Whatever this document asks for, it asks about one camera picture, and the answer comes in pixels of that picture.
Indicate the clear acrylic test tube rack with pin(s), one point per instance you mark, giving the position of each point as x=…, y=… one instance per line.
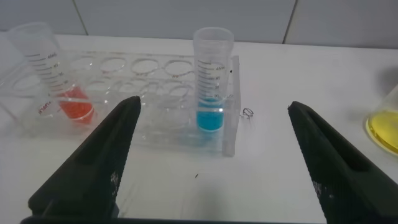
x=155, y=93

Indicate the clear plastic beaker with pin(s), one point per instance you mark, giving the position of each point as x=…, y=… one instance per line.
x=385, y=127

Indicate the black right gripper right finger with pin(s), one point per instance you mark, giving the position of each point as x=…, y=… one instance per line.
x=345, y=177

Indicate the test tube with blue pigment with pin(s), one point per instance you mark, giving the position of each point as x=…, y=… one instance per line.
x=210, y=116

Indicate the test tube with red pigment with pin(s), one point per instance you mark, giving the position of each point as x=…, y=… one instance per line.
x=74, y=105

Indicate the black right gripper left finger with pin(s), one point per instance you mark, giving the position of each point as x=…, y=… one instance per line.
x=84, y=174

